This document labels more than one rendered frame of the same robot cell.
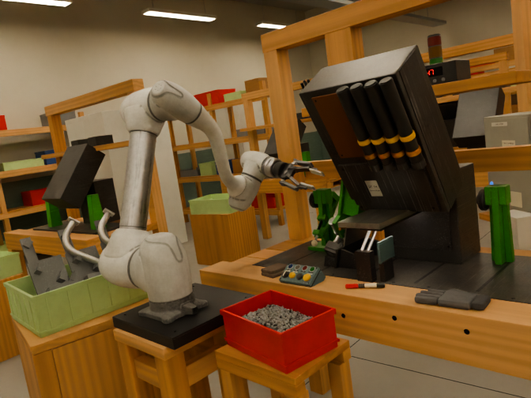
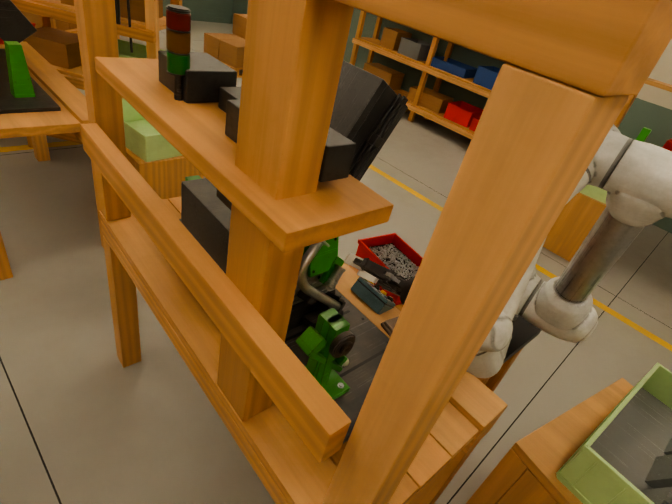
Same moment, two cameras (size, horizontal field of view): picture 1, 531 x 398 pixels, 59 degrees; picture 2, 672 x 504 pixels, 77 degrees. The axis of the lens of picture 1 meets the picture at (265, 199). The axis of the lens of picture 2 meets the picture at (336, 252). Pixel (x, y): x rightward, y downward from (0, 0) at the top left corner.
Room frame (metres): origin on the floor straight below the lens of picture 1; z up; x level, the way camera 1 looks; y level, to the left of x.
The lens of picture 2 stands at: (2.90, -0.36, 1.90)
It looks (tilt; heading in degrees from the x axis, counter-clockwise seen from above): 34 degrees down; 176
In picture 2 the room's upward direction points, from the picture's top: 15 degrees clockwise
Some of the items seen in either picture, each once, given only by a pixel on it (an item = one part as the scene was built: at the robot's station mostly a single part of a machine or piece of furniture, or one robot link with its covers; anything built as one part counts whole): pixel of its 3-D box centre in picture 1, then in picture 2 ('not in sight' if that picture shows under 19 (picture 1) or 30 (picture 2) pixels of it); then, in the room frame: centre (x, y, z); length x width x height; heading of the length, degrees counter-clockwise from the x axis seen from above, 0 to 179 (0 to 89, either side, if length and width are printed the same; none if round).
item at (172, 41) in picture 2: (434, 52); (178, 41); (1.89, -0.73, 1.67); 0.05 x 0.05 x 0.05
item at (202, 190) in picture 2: (427, 212); (229, 245); (1.78, -0.61, 1.07); 0.30 x 0.18 x 0.34; 45
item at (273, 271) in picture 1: (276, 270); (398, 326); (1.82, 0.00, 0.91); 0.10 x 0.08 x 0.03; 125
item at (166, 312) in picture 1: (175, 303); not in sight; (1.59, 0.36, 0.92); 0.22 x 0.18 x 0.06; 46
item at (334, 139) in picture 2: not in sight; (313, 146); (2.12, -0.39, 1.59); 0.15 x 0.07 x 0.07; 45
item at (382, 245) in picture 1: (386, 258); not in sight; (1.58, -0.39, 0.97); 0.10 x 0.02 x 0.14; 135
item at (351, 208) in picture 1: (355, 197); (317, 236); (1.77, -0.34, 1.17); 0.13 x 0.12 x 0.20; 45
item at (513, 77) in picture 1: (405, 96); (218, 126); (1.94, -0.62, 1.52); 0.90 x 0.25 x 0.04; 45
